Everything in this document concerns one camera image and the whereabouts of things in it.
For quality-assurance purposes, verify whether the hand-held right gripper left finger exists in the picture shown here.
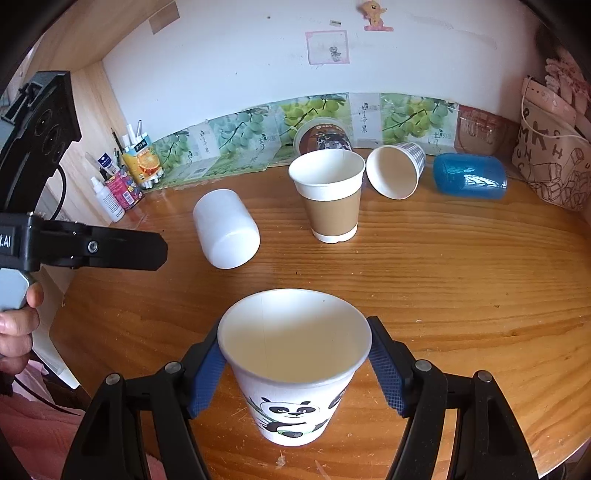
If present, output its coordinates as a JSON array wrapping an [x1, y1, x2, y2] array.
[[62, 318, 227, 480]]

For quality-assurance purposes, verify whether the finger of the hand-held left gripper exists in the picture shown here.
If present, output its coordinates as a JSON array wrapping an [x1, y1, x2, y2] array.
[[39, 220, 169, 272]]

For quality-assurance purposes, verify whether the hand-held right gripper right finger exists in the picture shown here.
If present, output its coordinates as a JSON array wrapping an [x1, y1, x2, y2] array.
[[366, 316, 539, 480]]

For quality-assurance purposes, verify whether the panda print paper cup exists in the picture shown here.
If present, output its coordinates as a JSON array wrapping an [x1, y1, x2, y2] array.
[[217, 288, 374, 447]]

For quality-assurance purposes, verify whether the white plastic cup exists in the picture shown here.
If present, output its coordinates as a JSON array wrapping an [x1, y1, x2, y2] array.
[[193, 189, 261, 270]]

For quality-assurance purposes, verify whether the brown sleeve paper cup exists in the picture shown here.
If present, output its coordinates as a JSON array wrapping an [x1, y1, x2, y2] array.
[[288, 150, 366, 244]]

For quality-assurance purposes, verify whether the checkered paper cup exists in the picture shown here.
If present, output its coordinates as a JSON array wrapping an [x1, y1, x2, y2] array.
[[366, 142, 427, 200]]

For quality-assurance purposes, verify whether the blue plastic cup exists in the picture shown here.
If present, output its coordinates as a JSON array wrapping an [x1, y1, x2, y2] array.
[[433, 152, 508, 201]]

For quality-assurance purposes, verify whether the person's left hand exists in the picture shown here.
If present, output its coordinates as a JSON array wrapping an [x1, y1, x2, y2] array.
[[0, 282, 44, 359]]

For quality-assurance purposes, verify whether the white spray bottle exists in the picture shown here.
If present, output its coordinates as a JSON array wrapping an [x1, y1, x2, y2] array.
[[90, 176, 126, 223]]

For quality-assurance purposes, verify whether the wooden shelf unit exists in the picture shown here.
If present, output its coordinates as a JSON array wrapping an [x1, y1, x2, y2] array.
[[18, 0, 182, 232]]

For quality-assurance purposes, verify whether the red printed can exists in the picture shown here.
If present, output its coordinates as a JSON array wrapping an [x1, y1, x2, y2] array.
[[105, 170, 145, 211]]

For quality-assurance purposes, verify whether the white tube with blue logo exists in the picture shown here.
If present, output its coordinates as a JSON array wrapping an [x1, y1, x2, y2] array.
[[96, 154, 117, 182]]

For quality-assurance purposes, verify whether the orange print carton pen holder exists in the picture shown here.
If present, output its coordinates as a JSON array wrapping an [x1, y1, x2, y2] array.
[[121, 134, 163, 190]]

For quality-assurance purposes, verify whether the grape print cardboard panel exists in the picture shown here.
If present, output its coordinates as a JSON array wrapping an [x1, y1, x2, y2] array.
[[150, 92, 461, 188]]

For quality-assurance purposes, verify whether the pink clothing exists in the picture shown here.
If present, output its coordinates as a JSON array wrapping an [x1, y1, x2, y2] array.
[[0, 360, 168, 480]]

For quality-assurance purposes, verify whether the brown printed paper bowl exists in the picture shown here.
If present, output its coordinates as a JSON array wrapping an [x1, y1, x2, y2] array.
[[294, 121, 354, 156]]

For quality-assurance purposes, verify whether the clear plastic container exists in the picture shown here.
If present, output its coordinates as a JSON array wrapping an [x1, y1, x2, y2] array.
[[455, 105, 511, 156]]

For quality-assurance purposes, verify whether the beige printed bag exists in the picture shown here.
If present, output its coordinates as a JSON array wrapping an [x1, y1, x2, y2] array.
[[512, 76, 591, 212]]

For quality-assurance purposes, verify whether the pink plush toy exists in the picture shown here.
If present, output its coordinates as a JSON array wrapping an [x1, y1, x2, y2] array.
[[545, 45, 588, 112]]

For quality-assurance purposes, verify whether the black cable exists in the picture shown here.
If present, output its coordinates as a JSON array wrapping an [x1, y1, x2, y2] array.
[[52, 165, 68, 220]]

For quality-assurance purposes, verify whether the pink framed wall sticker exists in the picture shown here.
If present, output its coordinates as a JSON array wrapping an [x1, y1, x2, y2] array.
[[305, 30, 350, 66]]

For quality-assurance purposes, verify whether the yellow pony wall sticker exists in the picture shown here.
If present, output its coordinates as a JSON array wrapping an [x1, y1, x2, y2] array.
[[359, 0, 395, 32]]

